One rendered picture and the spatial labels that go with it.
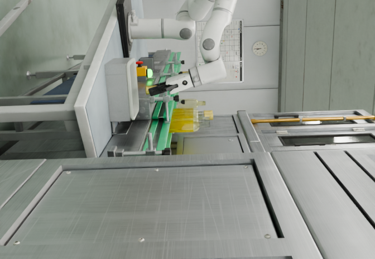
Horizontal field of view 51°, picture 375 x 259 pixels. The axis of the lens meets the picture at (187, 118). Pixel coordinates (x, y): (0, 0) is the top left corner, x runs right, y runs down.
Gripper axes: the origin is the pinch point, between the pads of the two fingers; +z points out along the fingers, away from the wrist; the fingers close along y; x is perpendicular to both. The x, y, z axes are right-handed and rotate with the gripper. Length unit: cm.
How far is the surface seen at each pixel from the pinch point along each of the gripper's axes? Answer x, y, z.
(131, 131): -12.6, -3.5, 13.7
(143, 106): -7.8, 11.5, 9.0
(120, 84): 7.2, -7.0, 10.3
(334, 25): -59, 326, -174
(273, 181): -5, -86, -29
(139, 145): -13.4, -20.6, 8.7
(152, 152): -5, -53, -2
